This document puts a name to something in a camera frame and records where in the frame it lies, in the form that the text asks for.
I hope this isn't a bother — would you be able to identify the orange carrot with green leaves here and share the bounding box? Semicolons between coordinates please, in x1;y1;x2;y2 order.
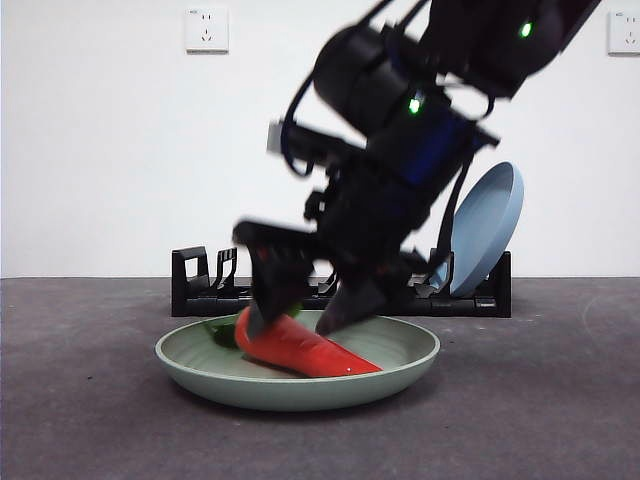
206;303;385;379

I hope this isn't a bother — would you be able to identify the green plate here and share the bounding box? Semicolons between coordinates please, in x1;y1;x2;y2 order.
154;309;442;413

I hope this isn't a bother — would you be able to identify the black plate rack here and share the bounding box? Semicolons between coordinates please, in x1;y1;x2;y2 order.
171;245;513;319

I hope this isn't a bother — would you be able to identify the blue plate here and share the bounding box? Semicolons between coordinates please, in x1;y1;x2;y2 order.
431;161;526;298

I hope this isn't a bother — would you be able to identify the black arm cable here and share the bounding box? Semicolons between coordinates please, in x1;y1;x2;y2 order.
281;63;331;180
433;158;475;267

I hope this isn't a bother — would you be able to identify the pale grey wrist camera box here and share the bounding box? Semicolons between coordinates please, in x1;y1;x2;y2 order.
267;120;285;155

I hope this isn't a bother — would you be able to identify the white wall socket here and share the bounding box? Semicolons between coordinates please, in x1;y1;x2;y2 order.
606;10;640;57
184;7;230;55

